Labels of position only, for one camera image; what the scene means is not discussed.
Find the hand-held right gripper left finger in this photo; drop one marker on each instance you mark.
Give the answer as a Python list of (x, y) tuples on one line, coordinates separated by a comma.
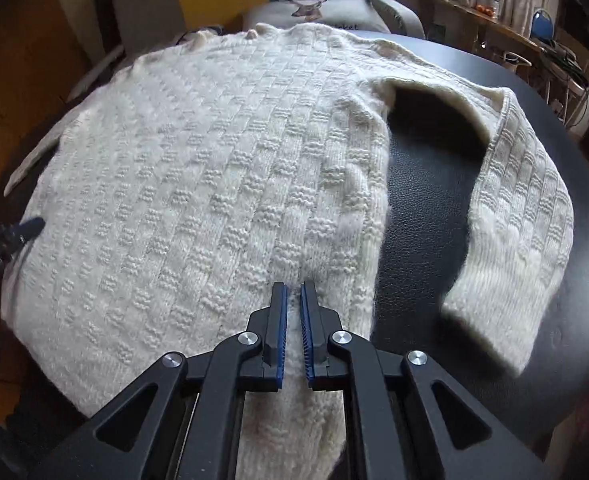
[(280, 350)]

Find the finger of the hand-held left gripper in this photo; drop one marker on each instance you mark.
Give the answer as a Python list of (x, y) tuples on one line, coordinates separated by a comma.
[(24, 232)]

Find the cream knit sweater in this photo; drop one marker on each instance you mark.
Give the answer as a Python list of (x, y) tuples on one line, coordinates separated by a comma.
[(199, 185)]

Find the wooden side table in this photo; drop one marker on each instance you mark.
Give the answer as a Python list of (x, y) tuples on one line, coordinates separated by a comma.
[(474, 22)]

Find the grey deer print pillow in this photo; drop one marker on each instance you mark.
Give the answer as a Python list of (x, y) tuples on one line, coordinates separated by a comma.
[(284, 15)]

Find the brown paper bag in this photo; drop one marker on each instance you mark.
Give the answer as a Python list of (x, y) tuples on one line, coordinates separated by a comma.
[(511, 60)]

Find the black television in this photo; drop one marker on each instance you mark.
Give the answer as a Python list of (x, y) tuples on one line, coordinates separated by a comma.
[(574, 15)]

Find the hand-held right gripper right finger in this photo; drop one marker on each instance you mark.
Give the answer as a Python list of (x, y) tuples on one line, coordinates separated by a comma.
[(310, 350)]

